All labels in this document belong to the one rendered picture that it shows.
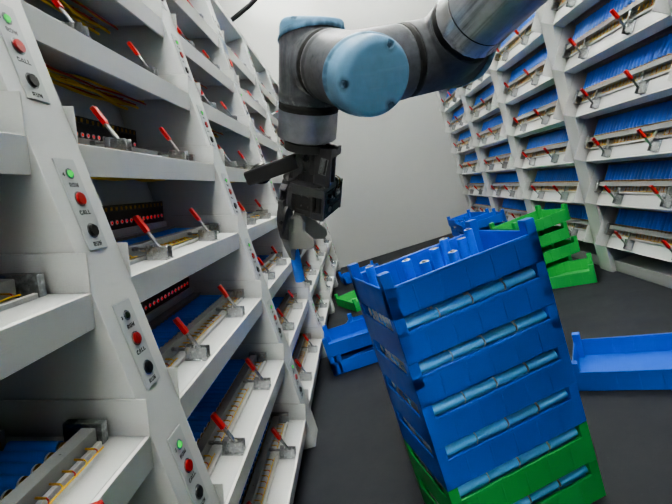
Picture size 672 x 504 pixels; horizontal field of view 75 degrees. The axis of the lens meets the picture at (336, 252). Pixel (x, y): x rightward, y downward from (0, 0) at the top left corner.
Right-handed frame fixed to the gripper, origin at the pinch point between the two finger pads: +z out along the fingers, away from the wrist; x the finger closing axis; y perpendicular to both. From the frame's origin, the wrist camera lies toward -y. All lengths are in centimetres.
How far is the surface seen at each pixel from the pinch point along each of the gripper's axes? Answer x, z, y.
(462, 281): 6.0, 0.6, 29.3
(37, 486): -46.9, 6.0, -2.7
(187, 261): -4.5, 6.6, -20.7
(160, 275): -15.1, 2.7, -16.6
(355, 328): 88, 86, -15
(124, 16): 31, -33, -66
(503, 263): 11.7, -1.8, 34.9
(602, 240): 142, 41, 74
